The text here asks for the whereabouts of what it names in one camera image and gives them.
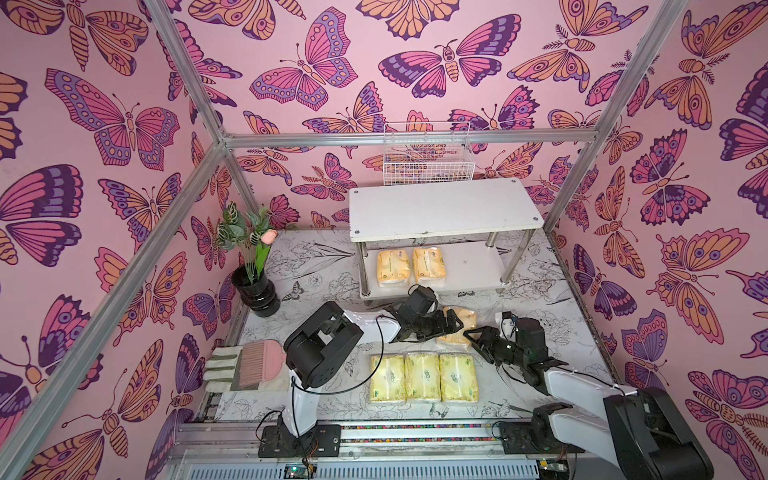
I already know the black flower pot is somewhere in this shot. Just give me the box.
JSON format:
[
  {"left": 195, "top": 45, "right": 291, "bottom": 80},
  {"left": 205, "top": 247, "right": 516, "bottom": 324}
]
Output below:
[{"left": 232, "top": 266, "right": 281, "bottom": 318}]

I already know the orange tissue pack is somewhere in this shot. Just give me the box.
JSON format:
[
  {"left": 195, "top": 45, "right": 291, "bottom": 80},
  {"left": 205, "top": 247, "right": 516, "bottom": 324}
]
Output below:
[
  {"left": 412, "top": 247, "right": 447, "bottom": 283},
  {"left": 376, "top": 249, "right": 411, "bottom": 287},
  {"left": 437, "top": 306, "right": 478, "bottom": 350}
]

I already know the artificial tulip plant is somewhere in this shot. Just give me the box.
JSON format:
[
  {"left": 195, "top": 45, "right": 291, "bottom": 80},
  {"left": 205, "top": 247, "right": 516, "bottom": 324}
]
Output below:
[{"left": 215, "top": 197, "right": 299, "bottom": 285}]

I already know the aluminium frame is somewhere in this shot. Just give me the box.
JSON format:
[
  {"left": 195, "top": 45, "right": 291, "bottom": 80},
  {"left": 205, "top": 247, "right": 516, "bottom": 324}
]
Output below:
[{"left": 1, "top": 1, "right": 660, "bottom": 479}]

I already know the green tissue pack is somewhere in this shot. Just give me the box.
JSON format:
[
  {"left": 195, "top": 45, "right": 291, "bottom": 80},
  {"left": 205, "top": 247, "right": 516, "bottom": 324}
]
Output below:
[
  {"left": 369, "top": 355, "right": 406, "bottom": 404},
  {"left": 405, "top": 352, "right": 441, "bottom": 403},
  {"left": 439, "top": 354, "right": 479, "bottom": 403}
]

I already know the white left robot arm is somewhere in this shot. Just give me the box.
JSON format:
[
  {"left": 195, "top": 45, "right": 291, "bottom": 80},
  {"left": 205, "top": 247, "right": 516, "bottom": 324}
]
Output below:
[{"left": 258, "top": 285, "right": 464, "bottom": 459}]

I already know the striped green white cloth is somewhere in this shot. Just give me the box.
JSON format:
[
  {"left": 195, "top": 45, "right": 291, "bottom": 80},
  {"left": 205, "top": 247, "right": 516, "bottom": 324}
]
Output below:
[{"left": 203, "top": 346, "right": 254, "bottom": 394}]

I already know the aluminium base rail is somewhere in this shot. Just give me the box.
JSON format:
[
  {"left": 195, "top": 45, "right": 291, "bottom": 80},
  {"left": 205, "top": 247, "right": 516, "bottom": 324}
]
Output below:
[{"left": 160, "top": 418, "right": 624, "bottom": 479}]

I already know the white wire basket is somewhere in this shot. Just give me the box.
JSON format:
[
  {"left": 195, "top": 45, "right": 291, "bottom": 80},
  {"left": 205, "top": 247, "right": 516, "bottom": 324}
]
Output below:
[{"left": 381, "top": 130, "right": 476, "bottom": 186}]

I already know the white two-tier shelf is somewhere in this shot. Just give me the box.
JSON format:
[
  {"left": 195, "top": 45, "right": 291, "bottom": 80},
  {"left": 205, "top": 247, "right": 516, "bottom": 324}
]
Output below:
[{"left": 349, "top": 178, "right": 544, "bottom": 301}]

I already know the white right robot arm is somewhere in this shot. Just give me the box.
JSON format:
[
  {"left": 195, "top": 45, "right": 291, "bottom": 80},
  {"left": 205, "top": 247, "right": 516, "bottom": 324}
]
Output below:
[{"left": 463, "top": 318, "right": 714, "bottom": 479}]

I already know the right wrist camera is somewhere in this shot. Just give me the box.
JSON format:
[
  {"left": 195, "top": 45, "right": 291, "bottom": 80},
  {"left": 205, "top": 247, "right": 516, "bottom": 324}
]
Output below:
[{"left": 494, "top": 311, "right": 517, "bottom": 333}]

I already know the pink dustpan brush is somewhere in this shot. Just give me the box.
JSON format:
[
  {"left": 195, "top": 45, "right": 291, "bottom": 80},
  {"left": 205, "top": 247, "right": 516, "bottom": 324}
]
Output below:
[{"left": 233, "top": 339, "right": 286, "bottom": 391}]

